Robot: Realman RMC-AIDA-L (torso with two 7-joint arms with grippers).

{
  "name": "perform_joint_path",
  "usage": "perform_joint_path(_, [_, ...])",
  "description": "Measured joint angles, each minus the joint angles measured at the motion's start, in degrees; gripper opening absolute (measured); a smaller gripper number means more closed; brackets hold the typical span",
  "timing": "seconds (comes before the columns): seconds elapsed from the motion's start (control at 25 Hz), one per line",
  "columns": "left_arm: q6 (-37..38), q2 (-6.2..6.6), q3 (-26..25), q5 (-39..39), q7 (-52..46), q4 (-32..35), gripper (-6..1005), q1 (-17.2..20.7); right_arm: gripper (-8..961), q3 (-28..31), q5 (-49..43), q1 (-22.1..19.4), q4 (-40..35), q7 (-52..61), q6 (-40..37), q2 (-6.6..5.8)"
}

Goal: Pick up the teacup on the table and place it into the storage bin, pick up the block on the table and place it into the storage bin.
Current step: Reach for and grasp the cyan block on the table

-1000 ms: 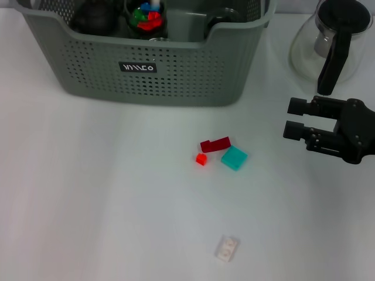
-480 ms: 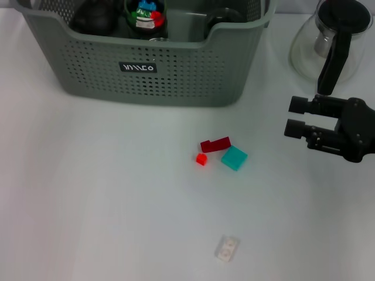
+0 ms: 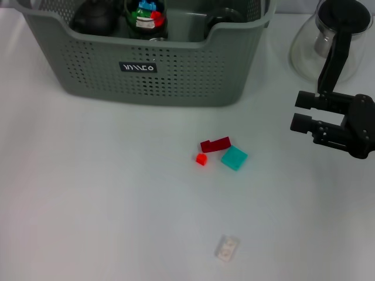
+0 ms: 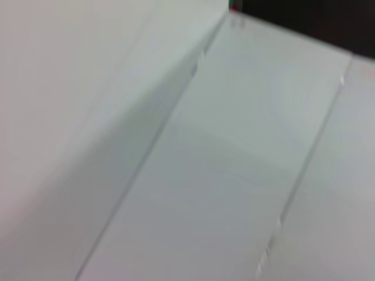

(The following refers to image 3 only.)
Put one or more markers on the dark red toy brick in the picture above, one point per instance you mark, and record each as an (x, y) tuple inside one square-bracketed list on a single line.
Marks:
[(214, 145)]

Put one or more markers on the green toy brick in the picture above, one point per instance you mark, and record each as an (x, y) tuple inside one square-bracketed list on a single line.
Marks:
[(136, 16)]

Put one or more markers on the grey perforated storage bin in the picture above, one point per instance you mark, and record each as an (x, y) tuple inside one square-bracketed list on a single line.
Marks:
[(190, 79)]

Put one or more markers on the small red toy brick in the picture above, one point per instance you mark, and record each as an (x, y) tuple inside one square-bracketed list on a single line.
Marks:
[(201, 159)]

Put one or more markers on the teal square toy brick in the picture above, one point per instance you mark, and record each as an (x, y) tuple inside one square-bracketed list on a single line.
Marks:
[(234, 158)]

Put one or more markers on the glass teacup black holder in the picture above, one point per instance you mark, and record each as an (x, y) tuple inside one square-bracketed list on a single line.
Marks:
[(130, 29), (158, 39), (222, 19)]

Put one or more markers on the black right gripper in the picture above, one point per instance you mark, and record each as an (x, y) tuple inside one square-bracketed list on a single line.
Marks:
[(360, 128)]

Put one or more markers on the dark clay teapot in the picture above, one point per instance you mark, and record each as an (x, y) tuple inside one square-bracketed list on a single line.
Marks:
[(93, 19)]

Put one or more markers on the red wedge toy brick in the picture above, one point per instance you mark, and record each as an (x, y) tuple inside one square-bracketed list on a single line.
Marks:
[(158, 19)]

